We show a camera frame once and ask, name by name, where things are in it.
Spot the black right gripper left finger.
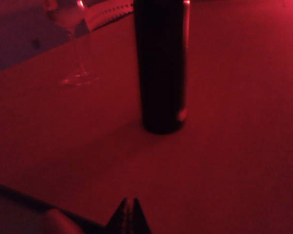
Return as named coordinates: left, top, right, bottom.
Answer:
left=106, top=197, right=131, bottom=234

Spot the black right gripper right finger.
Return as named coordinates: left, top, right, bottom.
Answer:
left=131, top=197, right=152, bottom=234

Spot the clear stemmed wine glass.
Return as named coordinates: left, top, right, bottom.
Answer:
left=46, top=0, right=100, bottom=86

